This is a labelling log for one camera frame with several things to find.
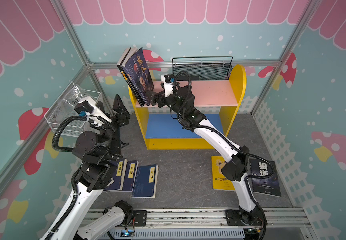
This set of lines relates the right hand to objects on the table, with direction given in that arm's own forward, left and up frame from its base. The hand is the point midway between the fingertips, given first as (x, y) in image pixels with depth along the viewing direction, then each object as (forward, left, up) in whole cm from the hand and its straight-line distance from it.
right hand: (152, 87), depth 68 cm
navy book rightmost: (-29, +7, -43) cm, 52 cm away
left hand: (-18, +11, +7) cm, 23 cm away
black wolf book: (-31, -62, -45) cm, 83 cm away
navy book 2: (-26, +22, -42) cm, 55 cm away
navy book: (-25, +17, -44) cm, 53 cm away
